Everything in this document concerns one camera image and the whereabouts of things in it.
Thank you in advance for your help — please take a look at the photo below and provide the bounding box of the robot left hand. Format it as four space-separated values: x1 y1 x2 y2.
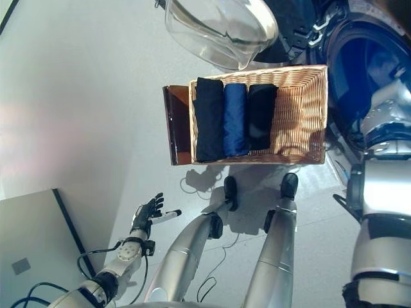
130 192 183 240

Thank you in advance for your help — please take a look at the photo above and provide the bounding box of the blue cloth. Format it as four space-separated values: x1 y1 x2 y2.
222 83 251 158

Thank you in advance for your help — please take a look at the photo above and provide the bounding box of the black cloth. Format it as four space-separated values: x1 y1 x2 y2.
247 83 279 151
194 76 225 163

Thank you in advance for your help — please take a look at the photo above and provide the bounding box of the round glass washing machine door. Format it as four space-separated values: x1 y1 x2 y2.
153 0 325 70

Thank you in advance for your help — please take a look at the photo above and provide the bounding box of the dark front-load washing machine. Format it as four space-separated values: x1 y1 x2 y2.
301 0 411 196

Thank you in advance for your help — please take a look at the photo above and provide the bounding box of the silver left robot leg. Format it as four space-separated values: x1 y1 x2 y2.
146 175 240 304

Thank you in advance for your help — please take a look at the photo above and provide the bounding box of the dark brown wooden stool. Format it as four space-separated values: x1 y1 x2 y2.
162 85 195 166

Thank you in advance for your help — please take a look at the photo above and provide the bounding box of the grey panel with black edge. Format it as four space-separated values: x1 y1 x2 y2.
0 188 97 308

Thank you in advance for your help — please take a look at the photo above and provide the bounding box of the small grey square patch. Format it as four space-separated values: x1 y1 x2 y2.
12 258 32 275

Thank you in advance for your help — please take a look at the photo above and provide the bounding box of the tan wicker laundry basket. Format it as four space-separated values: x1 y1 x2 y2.
188 64 329 166

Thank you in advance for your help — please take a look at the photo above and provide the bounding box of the black baseboard strip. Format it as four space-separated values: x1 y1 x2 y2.
0 0 21 35

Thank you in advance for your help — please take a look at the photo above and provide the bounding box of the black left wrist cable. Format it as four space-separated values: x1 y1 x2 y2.
27 245 150 308

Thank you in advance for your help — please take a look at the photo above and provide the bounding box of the thin floor cable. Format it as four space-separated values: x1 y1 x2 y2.
197 232 240 301

